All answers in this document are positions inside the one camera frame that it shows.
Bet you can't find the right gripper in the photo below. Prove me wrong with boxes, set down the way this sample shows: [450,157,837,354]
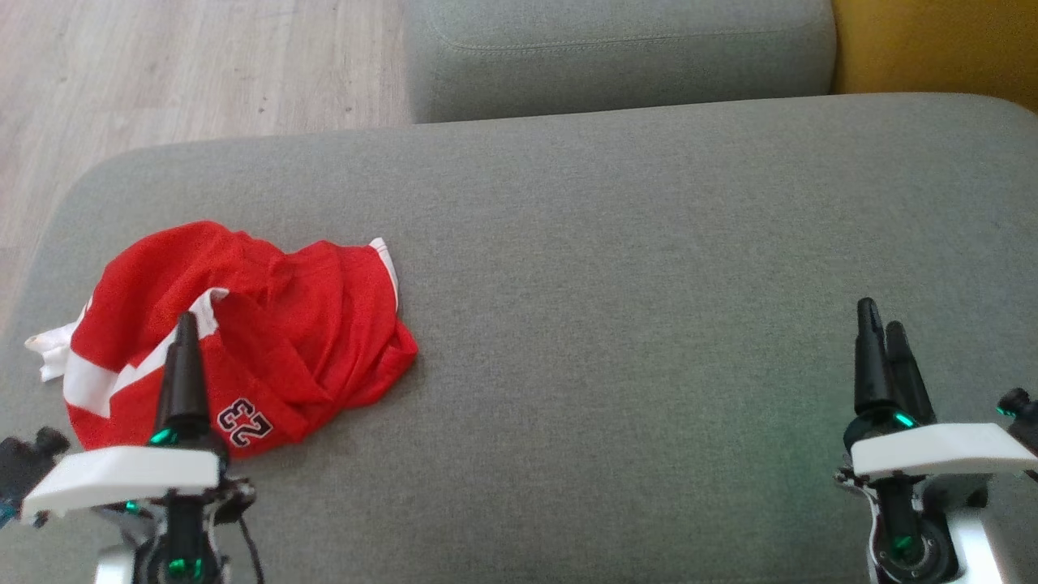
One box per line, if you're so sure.
[835,298,1038,520]

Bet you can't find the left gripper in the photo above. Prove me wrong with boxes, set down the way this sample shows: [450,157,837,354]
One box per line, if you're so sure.
[23,312,256,530]

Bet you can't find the red basketball shorts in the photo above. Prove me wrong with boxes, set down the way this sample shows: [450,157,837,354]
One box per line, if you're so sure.
[63,239,420,460]

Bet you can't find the grey sofa seat cushion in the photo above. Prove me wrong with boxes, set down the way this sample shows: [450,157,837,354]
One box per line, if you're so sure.
[0,92,1038,584]

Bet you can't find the mustard yellow cushion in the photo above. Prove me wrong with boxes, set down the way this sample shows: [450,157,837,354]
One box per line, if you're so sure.
[831,0,1038,114]

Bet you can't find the grey sofa back cushion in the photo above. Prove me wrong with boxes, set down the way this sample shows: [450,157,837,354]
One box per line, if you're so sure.
[403,0,838,124]

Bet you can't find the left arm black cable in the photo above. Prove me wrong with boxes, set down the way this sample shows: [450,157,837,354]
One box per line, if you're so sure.
[234,513,266,584]

